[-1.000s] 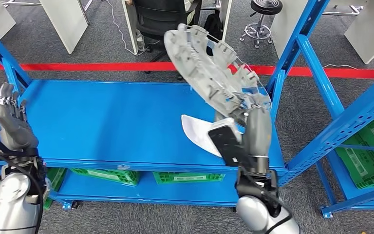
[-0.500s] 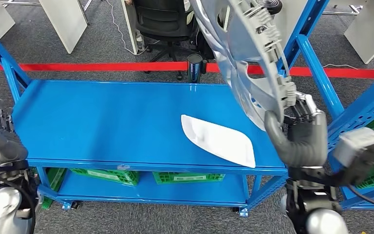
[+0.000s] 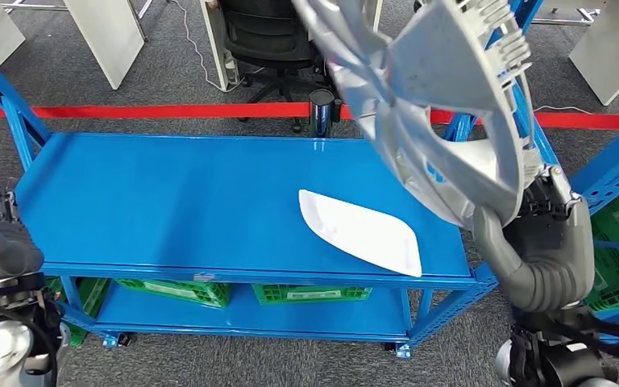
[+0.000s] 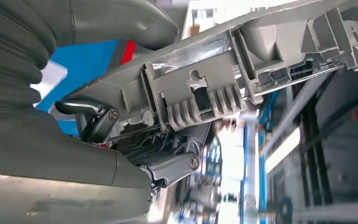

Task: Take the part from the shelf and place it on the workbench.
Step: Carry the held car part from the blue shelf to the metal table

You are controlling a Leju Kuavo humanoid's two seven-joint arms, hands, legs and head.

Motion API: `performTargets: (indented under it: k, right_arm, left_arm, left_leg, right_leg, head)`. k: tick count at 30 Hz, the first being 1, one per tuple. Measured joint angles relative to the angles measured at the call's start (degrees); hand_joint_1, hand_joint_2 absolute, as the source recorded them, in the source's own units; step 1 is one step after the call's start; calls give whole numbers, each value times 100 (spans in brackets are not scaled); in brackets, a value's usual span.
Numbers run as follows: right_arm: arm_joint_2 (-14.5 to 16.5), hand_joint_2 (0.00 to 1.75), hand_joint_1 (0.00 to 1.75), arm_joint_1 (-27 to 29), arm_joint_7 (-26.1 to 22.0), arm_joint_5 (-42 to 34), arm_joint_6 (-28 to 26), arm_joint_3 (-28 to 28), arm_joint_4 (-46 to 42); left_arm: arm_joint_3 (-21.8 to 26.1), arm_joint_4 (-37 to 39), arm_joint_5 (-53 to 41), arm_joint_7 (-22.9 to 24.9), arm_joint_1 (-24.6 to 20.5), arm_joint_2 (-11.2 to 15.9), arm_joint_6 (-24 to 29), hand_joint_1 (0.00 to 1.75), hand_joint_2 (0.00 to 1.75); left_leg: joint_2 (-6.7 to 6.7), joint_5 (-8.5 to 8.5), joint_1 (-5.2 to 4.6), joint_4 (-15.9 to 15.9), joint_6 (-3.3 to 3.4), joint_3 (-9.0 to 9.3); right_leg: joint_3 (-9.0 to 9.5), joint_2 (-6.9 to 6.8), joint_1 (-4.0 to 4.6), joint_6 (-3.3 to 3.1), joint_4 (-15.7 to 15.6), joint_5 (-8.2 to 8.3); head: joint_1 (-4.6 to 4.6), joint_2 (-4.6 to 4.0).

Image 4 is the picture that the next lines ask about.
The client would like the white plastic panel part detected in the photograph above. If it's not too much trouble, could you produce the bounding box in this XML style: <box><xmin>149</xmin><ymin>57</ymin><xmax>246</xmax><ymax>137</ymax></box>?
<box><xmin>30</xmin><ymin>59</ymin><xmax>69</xmax><ymax>108</ymax></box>

